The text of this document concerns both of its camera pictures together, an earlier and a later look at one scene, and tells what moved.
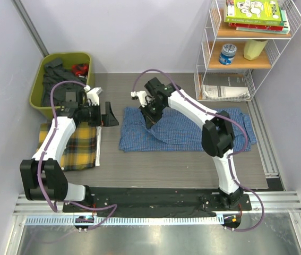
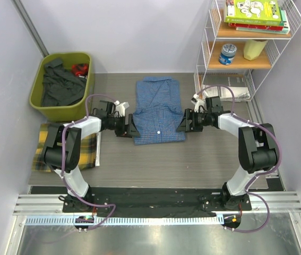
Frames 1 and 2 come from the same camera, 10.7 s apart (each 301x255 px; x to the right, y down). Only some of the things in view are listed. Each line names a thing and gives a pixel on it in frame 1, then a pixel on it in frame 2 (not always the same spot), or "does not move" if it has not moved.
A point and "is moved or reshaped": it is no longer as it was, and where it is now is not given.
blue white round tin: (227, 54) does not move
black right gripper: (150, 119) -> (185, 125)
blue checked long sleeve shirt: (177, 130) is moved or reshaped
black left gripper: (108, 119) -> (132, 130)
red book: (262, 26) does not move
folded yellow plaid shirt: (80, 151) does not move
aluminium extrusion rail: (273, 201) does not move
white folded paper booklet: (212, 92) does not move
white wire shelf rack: (242, 41) does not move
